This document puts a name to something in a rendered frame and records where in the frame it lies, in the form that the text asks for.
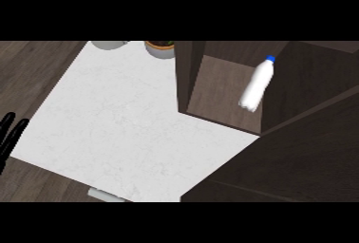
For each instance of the dark wooden cabinet door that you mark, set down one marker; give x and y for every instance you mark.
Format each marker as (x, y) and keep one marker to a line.
(290, 164)

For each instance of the dark wooden cabinet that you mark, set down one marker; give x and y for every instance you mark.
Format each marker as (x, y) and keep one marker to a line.
(225, 85)

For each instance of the white water bottle blue cap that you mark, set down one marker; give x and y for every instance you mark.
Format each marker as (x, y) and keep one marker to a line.
(257, 85)

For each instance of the potted plant in grey pot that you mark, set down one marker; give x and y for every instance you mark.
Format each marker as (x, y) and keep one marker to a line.
(161, 49)

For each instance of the grey round pot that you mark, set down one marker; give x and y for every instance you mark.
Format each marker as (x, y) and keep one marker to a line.
(108, 44)

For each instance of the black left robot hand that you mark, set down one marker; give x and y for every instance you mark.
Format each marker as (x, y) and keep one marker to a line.
(9, 133)

